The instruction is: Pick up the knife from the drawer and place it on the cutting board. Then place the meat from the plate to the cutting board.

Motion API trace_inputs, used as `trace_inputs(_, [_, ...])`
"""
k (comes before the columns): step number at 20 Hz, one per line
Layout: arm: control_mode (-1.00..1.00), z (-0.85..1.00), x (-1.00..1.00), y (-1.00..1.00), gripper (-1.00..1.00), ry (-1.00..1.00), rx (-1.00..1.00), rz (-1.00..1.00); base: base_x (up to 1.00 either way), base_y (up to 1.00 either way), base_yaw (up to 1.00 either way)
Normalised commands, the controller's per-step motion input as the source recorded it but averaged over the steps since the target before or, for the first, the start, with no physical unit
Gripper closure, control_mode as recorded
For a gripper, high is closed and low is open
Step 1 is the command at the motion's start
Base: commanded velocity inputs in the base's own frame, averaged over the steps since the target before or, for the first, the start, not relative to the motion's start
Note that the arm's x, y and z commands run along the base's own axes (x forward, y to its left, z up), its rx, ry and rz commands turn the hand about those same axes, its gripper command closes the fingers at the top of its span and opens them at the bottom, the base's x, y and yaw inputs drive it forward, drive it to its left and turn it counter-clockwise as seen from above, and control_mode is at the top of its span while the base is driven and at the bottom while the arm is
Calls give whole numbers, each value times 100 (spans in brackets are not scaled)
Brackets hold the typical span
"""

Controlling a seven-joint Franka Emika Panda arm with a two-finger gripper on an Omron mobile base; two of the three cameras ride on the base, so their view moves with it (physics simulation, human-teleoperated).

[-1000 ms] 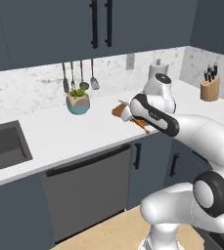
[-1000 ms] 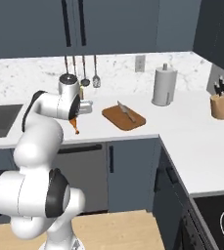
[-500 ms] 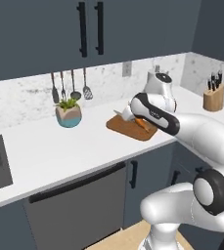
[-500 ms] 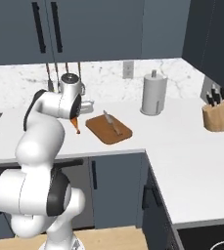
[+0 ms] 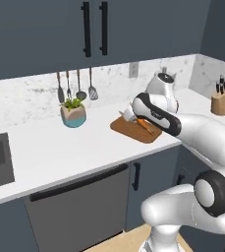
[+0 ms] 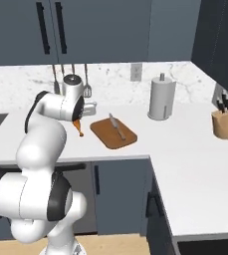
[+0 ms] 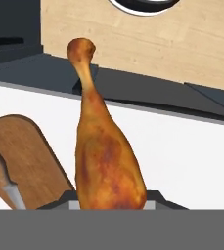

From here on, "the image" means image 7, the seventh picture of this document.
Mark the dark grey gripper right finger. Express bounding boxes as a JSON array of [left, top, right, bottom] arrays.
[[144, 190, 189, 211]]

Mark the brown wooden cutting board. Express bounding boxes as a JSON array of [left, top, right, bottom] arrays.
[[0, 114, 76, 211]]

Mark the black and white round plate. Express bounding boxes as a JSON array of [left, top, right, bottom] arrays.
[[109, 0, 182, 17]]

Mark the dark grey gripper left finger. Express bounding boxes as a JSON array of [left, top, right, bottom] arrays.
[[38, 190, 82, 211]]

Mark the dark grey open drawer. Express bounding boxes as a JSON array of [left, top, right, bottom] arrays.
[[0, 53, 224, 123]]

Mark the roasted chicken drumstick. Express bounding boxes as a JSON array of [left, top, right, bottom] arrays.
[[66, 37, 148, 211]]

